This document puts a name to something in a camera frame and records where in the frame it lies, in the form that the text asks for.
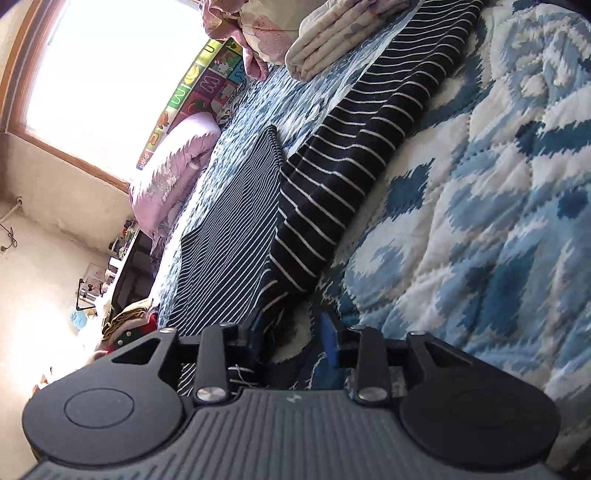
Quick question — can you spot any fine-striped dark garment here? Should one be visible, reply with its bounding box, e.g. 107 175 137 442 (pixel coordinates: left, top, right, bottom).
159 124 284 398

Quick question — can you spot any pink pillow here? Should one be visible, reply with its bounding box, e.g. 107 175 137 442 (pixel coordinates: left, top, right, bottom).
128 113 222 241

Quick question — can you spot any black desk lamp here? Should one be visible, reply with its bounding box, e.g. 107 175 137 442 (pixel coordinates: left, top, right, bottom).
76 277 100 312

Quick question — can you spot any window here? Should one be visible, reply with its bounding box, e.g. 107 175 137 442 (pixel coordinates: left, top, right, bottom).
0 0 218 190

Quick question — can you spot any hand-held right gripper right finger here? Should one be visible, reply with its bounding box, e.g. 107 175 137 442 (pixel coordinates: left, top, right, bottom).
321 311 462 408

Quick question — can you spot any cream pink floral duvet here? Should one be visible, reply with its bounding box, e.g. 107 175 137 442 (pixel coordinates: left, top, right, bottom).
202 0 308 81

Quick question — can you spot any colourful alphabet play mat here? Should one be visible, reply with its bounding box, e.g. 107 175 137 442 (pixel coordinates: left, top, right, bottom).
136 38 250 171

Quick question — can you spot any red garment with buttons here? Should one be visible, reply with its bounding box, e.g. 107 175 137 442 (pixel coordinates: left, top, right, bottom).
104 318 160 354

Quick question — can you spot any wide-striped black garment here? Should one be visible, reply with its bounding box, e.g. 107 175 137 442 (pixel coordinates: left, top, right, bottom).
252 0 485 324

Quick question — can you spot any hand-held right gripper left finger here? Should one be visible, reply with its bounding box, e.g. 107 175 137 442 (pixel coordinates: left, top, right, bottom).
111 322 266 407

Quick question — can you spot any tan ruffled garment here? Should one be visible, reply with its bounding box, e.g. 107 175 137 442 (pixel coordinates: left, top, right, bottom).
102 300 155 342

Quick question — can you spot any blue patterned bed quilt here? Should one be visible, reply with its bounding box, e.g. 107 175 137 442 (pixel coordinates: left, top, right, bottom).
148 0 591 416

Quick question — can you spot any row of small desk items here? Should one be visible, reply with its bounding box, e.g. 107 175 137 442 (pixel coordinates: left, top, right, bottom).
108 219 141 259

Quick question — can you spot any folded lilac floral sheet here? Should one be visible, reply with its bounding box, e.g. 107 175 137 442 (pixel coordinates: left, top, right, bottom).
285 0 411 83

